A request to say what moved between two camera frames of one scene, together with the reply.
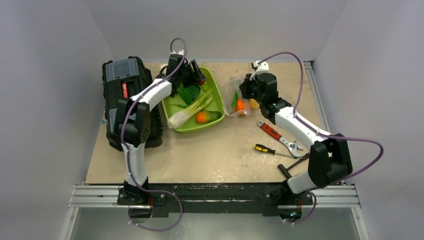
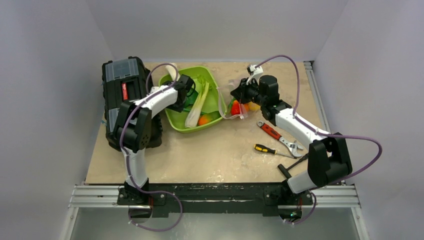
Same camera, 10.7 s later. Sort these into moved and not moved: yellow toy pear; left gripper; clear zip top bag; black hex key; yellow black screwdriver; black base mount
Moved: left gripper; clear zip top bag
Not moved: black base mount; yellow black screwdriver; yellow toy pear; black hex key
